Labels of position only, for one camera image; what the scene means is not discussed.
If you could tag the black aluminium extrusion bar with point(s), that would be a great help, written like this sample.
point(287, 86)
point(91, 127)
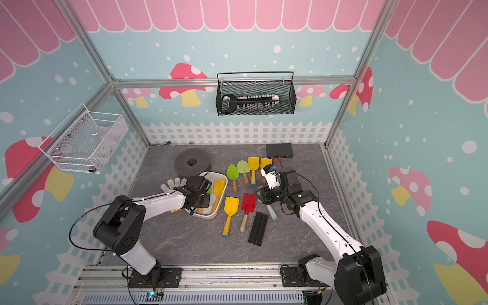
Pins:
point(258, 229)

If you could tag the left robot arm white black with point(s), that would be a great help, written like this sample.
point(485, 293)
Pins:
point(120, 227)

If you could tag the white wire mesh wall basket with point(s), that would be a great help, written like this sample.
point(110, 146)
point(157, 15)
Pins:
point(85, 141)

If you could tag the black wire mesh wall basket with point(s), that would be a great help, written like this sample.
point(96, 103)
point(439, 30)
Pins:
point(255, 93)

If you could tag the bright green trowel wooden handle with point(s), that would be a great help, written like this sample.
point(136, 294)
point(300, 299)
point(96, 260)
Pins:
point(233, 174)

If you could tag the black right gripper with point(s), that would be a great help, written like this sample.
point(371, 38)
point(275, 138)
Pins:
point(265, 195)

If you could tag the small green circuit board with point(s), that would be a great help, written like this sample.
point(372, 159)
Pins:
point(154, 297)

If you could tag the yellow plastic shovel blue cap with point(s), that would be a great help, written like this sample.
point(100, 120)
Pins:
point(253, 163)

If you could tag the white plastic storage box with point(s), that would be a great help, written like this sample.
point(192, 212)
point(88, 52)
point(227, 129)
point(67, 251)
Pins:
point(205, 213)

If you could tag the light blue plastic shovel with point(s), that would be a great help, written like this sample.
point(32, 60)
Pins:
point(271, 211)

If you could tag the white knit work glove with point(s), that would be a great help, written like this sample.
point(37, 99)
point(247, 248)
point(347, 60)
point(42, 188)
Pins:
point(171, 184)

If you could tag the black socket set rail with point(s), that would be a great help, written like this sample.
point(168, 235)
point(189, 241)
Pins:
point(232, 103)

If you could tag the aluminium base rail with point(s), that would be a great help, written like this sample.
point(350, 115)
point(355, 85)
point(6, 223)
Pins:
point(248, 283)

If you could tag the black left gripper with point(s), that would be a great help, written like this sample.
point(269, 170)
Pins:
point(206, 203)

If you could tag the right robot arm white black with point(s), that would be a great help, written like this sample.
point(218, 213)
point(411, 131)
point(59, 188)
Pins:
point(356, 272)

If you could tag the black network switch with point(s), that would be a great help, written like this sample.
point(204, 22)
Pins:
point(279, 150)

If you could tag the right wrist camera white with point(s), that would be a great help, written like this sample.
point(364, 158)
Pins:
point(271, 176)

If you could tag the red trowel wooden handle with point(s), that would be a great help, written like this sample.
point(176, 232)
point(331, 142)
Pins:
point(248, 206)

